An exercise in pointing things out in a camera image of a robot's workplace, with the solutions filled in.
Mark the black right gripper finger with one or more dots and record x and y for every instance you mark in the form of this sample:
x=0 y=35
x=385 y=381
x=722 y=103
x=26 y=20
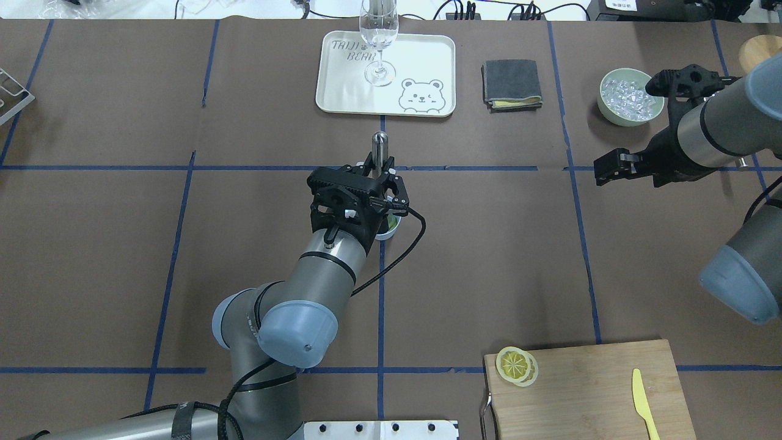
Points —
x=616 y=164

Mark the white bear tray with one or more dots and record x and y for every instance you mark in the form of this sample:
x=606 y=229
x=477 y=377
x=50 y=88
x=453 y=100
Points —
x=418 y=76

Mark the lemon slice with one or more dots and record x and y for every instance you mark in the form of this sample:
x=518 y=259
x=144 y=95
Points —
x=390 y=222
x=517 y=366

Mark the green bowl of ice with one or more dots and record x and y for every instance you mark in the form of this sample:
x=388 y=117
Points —
x=623 y=100

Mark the wooden cup tree stand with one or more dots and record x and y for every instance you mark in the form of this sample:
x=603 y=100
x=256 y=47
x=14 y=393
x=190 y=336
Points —
x=757 y=49

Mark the wooden cutting board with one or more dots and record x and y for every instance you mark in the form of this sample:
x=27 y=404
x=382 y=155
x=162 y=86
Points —
x=586 y=393

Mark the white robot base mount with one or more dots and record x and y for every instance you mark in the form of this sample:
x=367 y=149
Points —
x=379 y=429

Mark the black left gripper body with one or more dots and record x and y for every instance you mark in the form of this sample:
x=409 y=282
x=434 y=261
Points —
x=396 y=190

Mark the yellow plastic knife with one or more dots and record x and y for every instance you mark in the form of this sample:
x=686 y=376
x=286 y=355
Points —
x=641 y=404

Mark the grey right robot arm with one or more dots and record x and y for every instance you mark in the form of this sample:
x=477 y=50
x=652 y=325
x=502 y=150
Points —
x=714 y=120

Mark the grey folded cloth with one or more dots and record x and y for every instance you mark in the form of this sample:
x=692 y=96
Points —
x=510 y=79

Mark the light blue paper cup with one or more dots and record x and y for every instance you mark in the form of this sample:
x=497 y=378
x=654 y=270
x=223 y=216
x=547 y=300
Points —
x=383 y=235

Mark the yellow sponge cloth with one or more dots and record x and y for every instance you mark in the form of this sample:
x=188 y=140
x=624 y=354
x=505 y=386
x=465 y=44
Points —
x=516 y=105

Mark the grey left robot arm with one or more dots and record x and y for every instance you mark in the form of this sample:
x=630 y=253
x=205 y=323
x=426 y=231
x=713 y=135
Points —
x=276 y=329

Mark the white metal rack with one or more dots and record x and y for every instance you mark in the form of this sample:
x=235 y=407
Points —
x=14 y=97

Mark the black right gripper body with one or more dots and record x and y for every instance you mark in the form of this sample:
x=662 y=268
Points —
x=665 y=157

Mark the clear wine glass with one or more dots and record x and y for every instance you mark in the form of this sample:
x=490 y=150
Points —
x=379 y=26

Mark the steel muddler black tip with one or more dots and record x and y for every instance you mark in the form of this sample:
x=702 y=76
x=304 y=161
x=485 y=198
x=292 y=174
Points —
x=380 y=147

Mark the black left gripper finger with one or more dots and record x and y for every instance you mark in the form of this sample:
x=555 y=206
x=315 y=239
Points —
x=394 y=189
x=369 y=167

